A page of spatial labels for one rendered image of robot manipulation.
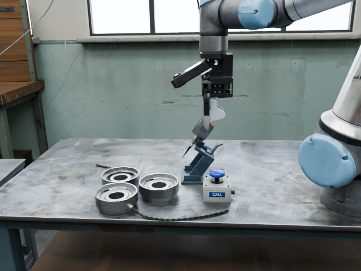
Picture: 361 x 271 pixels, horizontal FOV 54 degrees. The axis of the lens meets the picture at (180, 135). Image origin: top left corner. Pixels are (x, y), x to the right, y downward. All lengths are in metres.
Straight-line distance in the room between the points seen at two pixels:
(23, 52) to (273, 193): 2.06
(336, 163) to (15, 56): 2.29
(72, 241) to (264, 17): 0.91
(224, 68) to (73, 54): 1.80
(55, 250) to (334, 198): 0.85
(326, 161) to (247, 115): 1.82
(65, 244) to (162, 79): 1.53
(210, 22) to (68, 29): 1.82
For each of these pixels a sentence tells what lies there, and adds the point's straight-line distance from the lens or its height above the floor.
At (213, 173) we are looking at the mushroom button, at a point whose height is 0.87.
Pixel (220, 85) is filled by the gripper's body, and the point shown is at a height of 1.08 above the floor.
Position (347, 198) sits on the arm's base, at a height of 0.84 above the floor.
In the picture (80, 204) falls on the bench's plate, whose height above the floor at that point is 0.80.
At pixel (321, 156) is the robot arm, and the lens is 0.76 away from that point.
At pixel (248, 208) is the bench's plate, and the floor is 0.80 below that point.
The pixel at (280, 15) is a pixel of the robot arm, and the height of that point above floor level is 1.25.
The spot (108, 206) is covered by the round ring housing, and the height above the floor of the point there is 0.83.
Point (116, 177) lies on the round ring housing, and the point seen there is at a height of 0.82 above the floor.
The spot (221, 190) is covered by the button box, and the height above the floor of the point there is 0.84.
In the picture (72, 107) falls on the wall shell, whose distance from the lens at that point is 2.72.
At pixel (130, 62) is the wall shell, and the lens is 2.54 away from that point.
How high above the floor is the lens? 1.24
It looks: 18 degrees down
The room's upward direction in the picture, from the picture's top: 1 degrees counter-clockwise
